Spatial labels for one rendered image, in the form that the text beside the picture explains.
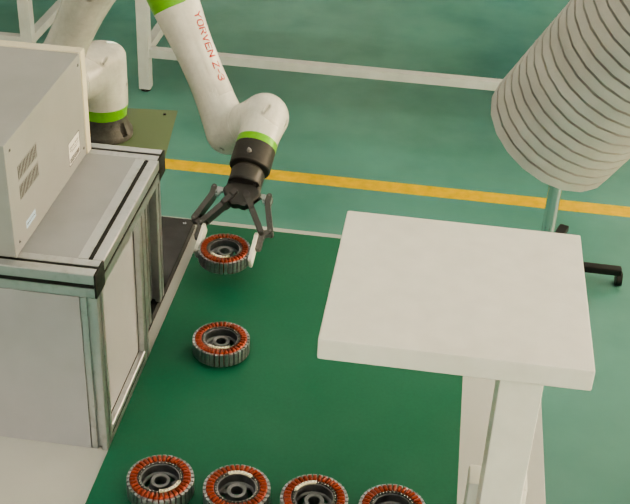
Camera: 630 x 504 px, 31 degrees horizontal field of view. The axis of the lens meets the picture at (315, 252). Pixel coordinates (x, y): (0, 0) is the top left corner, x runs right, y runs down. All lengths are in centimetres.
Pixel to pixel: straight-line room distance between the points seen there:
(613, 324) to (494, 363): 228
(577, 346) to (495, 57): 413
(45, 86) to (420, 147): 290
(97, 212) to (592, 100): 106
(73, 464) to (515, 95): 111
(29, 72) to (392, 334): 83
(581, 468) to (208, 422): 141
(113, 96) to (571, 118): 192
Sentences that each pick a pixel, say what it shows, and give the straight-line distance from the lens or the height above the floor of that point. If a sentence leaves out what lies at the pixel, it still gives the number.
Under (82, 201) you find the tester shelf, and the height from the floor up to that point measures 111.
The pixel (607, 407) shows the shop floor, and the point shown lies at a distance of 346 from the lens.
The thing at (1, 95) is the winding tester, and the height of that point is 132.
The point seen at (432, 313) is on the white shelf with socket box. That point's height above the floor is 120.
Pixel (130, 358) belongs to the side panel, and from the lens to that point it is 217.
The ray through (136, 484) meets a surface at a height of 79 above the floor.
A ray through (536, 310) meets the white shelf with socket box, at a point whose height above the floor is 121.
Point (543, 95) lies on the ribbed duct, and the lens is 121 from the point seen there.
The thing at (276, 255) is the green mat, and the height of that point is 75.
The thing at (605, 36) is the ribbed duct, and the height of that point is 173.
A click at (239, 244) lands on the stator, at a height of 83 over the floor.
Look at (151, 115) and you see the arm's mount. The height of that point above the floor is 75.
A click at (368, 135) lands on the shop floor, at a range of 477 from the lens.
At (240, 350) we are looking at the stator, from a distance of 221.
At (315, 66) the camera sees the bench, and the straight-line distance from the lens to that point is 490.
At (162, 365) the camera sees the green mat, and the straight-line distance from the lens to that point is 223.
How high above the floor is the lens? 213
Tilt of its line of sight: 32 degrees down
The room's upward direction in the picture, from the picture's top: 3 degrees clockwise
